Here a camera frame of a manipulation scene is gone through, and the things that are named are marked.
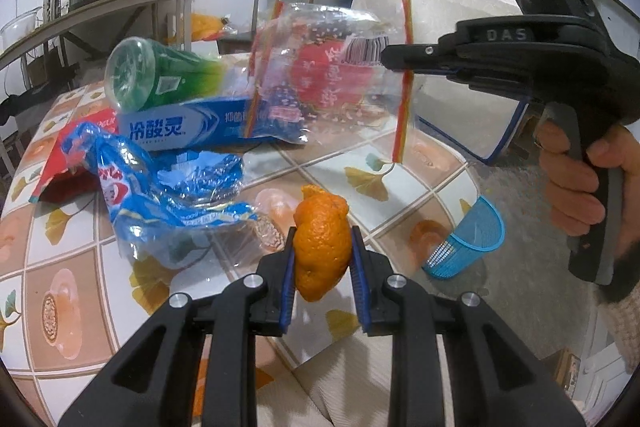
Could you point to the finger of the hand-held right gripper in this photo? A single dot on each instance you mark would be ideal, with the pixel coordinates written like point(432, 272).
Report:
point(415, 57)

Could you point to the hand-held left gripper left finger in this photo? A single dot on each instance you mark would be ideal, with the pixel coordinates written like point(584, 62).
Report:
point(289, 279)

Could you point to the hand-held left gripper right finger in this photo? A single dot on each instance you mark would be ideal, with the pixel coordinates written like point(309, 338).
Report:
point(358, 279)

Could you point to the orange tangerine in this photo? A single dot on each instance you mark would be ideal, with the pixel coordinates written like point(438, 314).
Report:
point(320, 242)

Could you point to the clear plastic zip bag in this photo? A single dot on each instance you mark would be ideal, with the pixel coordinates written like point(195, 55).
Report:
point(330, 77)

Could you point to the blue plastic mesh basket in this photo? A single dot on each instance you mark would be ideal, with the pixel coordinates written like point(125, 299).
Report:
point(475, 232)

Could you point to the blue plastic wrapper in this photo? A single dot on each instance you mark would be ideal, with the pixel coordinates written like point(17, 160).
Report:
point(130, 187)

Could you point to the blue toothpaste box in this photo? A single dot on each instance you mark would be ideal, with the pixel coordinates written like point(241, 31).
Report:
point(170, 128)

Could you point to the green plastic bottle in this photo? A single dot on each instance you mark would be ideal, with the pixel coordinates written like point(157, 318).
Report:
point(170, 77)

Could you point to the red snack packet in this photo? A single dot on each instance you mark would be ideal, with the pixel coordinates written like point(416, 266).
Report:
point(55, 167)

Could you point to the person's right forearm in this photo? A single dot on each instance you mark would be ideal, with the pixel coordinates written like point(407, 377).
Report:
point(622, 322)

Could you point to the person's right hand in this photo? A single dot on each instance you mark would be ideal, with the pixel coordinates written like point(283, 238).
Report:
point(575, 197)

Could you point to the tile patterned dining table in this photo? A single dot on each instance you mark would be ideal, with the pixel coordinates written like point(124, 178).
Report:
point(325, 159)

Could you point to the yellow plastic bag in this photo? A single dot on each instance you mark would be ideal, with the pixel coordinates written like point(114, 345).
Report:
point(210, 27)

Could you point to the long grey side table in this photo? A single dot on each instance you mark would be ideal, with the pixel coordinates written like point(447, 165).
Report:
point(100, 13)

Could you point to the dark cloth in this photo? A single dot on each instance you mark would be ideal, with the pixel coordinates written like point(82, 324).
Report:
point(17, 107)

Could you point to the metal jars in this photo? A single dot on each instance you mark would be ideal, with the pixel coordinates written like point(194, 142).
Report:
point(52, 6)

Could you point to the clear glass bowl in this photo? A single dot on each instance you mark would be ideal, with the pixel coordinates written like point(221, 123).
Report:
point(20, 29)

